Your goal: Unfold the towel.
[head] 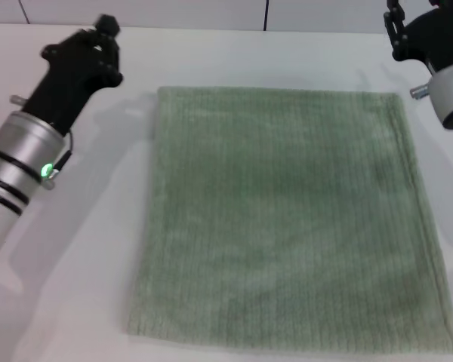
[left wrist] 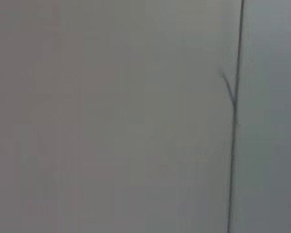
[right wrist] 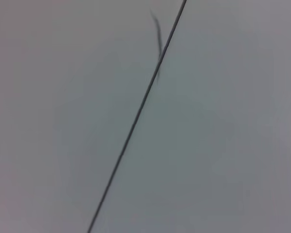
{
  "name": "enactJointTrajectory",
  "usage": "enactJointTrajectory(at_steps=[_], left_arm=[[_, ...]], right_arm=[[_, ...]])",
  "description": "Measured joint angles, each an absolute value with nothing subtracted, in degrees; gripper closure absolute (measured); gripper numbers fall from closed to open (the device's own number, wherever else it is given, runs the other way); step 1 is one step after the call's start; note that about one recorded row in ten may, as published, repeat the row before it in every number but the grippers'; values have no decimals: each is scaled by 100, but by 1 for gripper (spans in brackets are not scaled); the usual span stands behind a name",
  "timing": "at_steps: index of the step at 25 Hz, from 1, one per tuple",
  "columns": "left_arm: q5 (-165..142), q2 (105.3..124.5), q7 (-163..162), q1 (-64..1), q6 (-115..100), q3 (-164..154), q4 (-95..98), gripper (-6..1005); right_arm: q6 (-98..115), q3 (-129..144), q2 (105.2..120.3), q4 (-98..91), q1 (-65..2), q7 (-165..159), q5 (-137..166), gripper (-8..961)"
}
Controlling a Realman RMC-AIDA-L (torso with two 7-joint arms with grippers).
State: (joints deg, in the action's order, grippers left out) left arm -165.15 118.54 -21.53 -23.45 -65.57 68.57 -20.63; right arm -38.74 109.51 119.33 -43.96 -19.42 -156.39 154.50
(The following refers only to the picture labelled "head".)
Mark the green terry towel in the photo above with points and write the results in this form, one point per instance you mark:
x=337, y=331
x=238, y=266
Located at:
x=279, y=211

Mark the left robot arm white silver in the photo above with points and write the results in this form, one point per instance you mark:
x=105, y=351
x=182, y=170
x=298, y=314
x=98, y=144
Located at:
x=19, y=151

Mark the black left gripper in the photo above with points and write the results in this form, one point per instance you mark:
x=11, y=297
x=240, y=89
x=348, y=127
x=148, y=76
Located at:
x=68, y=79

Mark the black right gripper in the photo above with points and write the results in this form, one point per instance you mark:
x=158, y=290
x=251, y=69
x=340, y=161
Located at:
x=430, y=37

